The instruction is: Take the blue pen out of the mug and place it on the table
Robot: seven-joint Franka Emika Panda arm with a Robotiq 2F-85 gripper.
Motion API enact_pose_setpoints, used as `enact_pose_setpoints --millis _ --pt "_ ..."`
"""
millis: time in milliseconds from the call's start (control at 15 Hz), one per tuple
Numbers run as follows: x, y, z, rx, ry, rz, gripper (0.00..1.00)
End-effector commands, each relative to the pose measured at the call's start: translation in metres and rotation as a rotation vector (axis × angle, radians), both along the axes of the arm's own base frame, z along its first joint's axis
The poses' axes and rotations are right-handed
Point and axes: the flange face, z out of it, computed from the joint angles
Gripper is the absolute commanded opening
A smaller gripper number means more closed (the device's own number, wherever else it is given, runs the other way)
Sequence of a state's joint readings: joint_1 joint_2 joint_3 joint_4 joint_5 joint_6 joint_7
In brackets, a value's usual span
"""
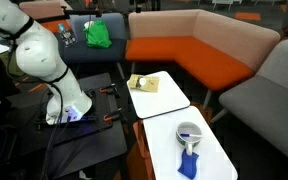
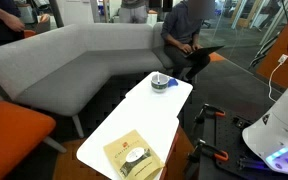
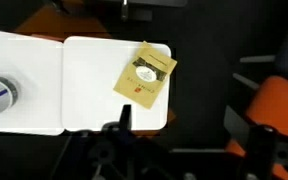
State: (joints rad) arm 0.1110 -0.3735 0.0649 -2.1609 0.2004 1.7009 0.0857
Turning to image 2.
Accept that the white wall plug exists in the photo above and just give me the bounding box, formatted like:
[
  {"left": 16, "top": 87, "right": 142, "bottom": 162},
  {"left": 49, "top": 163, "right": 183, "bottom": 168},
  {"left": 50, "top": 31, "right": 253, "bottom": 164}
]
[{"left": 278, "top": 53, "right": 288, "bottom": 64}]

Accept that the orange upholstered chair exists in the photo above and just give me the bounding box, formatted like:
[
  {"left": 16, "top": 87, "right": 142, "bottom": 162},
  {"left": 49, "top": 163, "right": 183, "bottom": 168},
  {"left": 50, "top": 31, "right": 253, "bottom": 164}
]
[{"left": 0, "top": 78, "right": 68, "bottom": 180}]

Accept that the white power cable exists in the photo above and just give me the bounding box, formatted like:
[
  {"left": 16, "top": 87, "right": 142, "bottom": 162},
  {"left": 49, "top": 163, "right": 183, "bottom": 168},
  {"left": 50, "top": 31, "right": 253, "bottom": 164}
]
[{"left": 268, "top": 60, "right": 285, "bottom": 103}]

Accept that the small orange seat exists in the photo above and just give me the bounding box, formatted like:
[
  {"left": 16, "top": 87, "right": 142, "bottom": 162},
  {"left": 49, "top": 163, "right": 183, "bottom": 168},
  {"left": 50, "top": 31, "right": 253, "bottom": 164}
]
[{"left": 23, "top": 29, "right": 37, "bottom": 39}]

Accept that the grey mug with blue handle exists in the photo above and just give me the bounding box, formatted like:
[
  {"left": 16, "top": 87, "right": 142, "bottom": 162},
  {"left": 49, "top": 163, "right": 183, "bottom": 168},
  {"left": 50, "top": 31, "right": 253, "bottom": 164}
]
[{"left": 150, "top": 73, "right": 179, "bottom": 94}]

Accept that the kraft paper tea pouch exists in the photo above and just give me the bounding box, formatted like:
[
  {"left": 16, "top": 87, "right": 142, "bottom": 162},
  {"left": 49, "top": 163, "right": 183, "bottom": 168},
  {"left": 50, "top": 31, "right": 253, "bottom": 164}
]
[{"left": 103, "top": 129, "right": 166, "bottom": 180}]

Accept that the standing person in grey trousers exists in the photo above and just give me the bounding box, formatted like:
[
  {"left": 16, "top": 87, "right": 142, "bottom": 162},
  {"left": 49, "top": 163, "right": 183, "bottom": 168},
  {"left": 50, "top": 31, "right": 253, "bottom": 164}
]
[{"left": 118, "top": 0, "right": 149, "bottom": 24}]

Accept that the grey corner sofa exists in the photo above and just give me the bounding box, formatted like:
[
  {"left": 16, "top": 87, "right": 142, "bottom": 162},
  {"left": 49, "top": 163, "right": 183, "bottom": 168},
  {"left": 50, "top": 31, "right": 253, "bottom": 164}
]
[{"left": 0, "top": 22, "right": 198, "bottom": 139}]

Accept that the black clamp with orange handle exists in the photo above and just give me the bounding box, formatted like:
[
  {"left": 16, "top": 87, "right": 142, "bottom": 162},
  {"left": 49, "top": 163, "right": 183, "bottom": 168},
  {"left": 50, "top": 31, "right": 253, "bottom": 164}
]
[
  {"left": 187, "top": 139, "right": 230, "bottom": 168},
  {"left": 193, "top": 103, "right": 226, "bottom": 126}
]

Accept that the seated person in dark clothes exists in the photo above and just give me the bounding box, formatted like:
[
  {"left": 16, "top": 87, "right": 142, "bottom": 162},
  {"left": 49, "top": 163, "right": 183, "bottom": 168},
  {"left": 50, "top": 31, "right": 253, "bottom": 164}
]
[{"left": 160, "top": 0, "right": 217, "bottom": 83}]

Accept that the black laptop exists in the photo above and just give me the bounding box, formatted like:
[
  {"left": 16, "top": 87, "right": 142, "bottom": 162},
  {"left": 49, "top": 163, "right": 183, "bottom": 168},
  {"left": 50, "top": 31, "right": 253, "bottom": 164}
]
[{"left": 185, "top": 45, "right": 226, "bottom": 62}]

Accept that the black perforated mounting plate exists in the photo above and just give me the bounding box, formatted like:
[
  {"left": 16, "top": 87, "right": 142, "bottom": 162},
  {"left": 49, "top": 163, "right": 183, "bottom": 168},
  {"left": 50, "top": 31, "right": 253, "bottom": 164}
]
[{"left": 198, "top": 109, "right": 288, "bottom": 180}]

